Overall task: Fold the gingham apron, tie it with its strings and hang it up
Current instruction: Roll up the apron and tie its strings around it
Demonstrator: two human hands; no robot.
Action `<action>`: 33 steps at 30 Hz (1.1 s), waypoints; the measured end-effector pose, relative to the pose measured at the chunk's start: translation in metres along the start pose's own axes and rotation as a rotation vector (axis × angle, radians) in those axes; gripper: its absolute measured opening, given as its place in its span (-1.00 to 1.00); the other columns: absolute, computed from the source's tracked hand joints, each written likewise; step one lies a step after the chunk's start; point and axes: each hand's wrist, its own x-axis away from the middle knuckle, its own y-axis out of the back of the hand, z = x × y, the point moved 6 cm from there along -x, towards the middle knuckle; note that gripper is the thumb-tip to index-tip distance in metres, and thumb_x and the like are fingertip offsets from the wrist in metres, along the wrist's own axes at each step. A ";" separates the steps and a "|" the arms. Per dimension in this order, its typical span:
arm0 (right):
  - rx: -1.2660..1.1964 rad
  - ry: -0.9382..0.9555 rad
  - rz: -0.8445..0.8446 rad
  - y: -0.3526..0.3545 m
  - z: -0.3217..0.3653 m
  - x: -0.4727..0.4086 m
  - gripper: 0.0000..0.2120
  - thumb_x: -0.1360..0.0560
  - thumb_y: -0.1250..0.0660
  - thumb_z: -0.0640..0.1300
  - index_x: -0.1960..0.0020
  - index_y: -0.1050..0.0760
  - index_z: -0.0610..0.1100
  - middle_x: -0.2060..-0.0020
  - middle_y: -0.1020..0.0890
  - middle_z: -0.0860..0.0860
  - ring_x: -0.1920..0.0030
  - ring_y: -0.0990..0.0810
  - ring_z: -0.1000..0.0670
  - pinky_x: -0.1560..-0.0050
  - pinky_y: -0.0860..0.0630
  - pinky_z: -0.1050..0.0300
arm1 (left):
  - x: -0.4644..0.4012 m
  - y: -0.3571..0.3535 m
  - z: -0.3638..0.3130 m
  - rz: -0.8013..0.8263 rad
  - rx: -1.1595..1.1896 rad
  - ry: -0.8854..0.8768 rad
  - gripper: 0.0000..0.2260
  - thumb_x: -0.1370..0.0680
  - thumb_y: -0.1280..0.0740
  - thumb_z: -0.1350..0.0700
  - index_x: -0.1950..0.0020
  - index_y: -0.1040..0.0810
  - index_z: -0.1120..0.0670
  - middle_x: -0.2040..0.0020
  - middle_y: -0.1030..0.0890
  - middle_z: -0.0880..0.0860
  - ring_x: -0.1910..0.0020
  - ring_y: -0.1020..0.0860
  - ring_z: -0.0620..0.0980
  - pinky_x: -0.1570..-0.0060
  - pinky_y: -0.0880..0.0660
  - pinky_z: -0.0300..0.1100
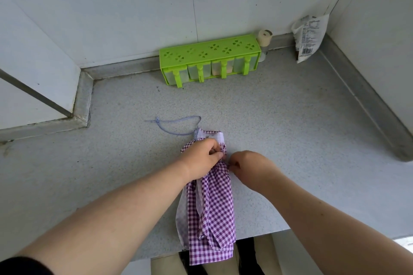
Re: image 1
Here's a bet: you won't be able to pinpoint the purple checked cloth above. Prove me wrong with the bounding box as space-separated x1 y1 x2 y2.
176 128 237 266

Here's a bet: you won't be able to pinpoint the person's right hand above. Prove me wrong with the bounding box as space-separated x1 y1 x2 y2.
228 150 282 195

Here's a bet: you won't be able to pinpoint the person's right forearm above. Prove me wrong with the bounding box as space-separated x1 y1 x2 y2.
258 170 413 275

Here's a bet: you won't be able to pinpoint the person's left forearm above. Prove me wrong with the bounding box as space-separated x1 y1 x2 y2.
13 158 191 275

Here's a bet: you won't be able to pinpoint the clear bottle with beige cap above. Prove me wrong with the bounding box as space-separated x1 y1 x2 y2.
257 29 274 62

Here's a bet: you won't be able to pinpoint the person's black sleeve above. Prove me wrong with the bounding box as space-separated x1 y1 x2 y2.
0 256 55 275

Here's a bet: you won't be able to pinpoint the white plastic packet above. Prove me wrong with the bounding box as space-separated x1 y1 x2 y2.
291 14 330 64

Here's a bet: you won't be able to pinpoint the person's black trousers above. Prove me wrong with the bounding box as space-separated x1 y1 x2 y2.
179 237 259 275

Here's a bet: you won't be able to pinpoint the green spice box rack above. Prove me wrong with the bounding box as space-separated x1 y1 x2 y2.
159 34 262 89

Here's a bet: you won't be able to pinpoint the blue string loop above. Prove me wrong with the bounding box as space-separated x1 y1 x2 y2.
145 116 202 136

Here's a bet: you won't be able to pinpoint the person's left hand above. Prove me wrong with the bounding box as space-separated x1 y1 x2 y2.
180 138 227 182

